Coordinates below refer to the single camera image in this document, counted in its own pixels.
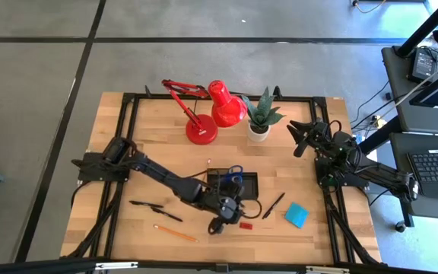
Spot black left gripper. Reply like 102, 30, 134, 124
202, 185, 245, 236

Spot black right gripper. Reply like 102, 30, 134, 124
286, 119, 332, 158

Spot black pen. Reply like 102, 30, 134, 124
150, 206, 184, 223
129, 199, 164, 209
261, 192, 286, 220

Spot blue-handled scissors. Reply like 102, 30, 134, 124
224, 164, 244, 186

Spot blue sticky note pad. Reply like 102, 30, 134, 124
284, 202, 310, 230

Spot black mesh desk organizer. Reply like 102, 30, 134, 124
206, 167, 260, 202

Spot snake plant in white pot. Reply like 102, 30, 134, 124
240, 86, 287, 143

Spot red desk lamp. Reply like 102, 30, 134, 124
160, 78, 249, 145

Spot black desk leg beam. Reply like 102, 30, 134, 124
358, 115, 402, 154

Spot grey desk with monitor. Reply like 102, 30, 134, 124
380, 44, 438, 135

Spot black laptop keyboard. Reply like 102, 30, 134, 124
407, 148, 438, 202

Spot black power brick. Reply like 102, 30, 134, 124
410, 47, 438, 83

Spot black diagonal pole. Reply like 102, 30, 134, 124
395, 0, 438, 59

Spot black front crossbar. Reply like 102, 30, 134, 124
0, 257, 438, 274

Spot black aluminium table frame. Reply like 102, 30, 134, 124
59, 85, 383, 267

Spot silver bracket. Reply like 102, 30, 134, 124
305, 266, 351, 274
95, 261, 139, 271

